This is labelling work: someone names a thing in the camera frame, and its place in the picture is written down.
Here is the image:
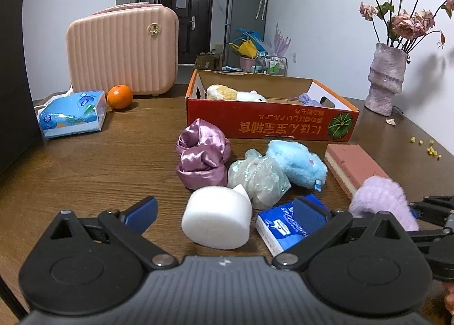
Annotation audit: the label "blue handkerchief tissue pack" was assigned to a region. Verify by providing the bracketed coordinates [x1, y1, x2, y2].
[255, 195, 328, 257]

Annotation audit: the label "light blue furry plush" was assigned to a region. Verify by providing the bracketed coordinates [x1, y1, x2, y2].
[266, 140, 328, 191]

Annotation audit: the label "lilac fuzzy cloth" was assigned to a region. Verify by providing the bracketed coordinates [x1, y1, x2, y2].
[348, 176, 419, 231]

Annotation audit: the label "pink beige sponge block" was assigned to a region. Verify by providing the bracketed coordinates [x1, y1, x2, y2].
[325, 144, 389, 199]

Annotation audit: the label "clear plastic bag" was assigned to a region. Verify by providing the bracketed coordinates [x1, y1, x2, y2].
[228, 148, 291, 210]

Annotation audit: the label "white foam cylinder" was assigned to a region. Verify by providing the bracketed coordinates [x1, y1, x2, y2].
[182, 186, 253, 250]

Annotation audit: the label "pink satin cloth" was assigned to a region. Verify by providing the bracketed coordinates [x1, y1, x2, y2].
[175, 118, 232, 191]

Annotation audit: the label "purple linen drawstring pouch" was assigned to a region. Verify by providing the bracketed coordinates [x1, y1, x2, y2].
[290, 93, 322, 107]

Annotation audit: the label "yellow white alpaca plush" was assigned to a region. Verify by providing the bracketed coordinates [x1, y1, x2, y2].
[206, 84, 267, 102]

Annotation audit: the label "white foam wedge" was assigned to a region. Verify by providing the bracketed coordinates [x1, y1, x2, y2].
[232, 184, 250, 201]

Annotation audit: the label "yellow crumbs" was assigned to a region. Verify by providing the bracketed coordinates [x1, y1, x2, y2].
[409, 137, 442, 160]

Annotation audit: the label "fallen rose petal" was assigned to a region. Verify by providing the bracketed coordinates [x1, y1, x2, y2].
[386, 118, 396, 126]

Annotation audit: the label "orange fruit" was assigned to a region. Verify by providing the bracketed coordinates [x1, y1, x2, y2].
[107, 85, 133, 111]

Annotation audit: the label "red cardboard pumpkin box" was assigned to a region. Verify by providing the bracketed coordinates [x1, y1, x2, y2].
[186, 70, 359, 142]

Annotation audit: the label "purple ceramic vase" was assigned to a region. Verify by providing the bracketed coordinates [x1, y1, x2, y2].
[365, 43, 408, 116]

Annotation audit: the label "cardboard box on floor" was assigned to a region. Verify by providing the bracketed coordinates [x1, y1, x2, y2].
[194, 52, 222, 71]

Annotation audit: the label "pink ribbed suitcase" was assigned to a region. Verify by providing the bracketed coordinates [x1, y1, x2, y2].
[66, 2, 178, 95]

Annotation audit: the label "yellow bag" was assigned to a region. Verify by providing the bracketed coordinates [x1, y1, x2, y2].
[228, 39, 258, 58]

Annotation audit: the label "dried pink roses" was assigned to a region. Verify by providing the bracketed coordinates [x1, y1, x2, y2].
[359, 0, 453, 55]

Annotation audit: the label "dark front door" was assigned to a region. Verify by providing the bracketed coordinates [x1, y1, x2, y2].
[159, 0, 213, 65]

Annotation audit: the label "grey refrigerator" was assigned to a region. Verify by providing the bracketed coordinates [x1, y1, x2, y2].
[223, 0, 266, 68]

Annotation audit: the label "wire trolley with bottles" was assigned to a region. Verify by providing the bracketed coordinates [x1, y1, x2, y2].
[252, 55, 288, 75]

